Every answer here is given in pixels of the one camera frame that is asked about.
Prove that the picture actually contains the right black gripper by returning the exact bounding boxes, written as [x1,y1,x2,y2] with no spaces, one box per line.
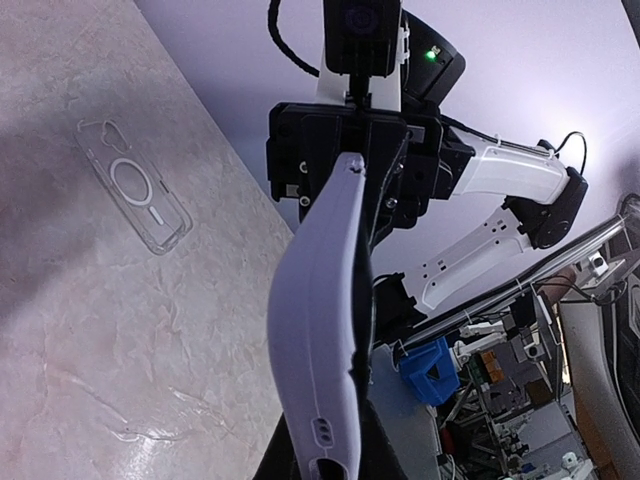
[267,103,473,249]

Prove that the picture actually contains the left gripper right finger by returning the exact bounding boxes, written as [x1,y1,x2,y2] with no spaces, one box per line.
[359,400,408,480]

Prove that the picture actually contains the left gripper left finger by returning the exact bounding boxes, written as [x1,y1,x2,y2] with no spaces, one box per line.
[254,416,301,480]

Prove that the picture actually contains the black phone top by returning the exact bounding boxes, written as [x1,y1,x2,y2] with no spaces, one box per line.
[347,153,375,406]

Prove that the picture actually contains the lavender phone case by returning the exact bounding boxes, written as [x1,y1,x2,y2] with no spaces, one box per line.
[267,169,361,479]

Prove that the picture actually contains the clear phone case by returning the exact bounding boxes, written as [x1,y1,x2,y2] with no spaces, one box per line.
[74,118,193,256]

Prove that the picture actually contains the person forearm in background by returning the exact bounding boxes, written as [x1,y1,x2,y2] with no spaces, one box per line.
[534,265,577,305]

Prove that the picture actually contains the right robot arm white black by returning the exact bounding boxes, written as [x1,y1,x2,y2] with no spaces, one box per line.
[267,1,588,343]

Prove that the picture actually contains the blue plastic block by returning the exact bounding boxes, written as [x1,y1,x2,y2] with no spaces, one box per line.
[399,337,460,407]

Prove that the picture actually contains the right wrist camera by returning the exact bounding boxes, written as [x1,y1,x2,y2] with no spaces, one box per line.
[315,1,409,112]

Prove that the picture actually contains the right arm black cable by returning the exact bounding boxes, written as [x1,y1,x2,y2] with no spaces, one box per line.
[267,0,321,79]

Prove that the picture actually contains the front aluminium rail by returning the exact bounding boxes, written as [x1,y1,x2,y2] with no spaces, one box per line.
[386,194,639,354]

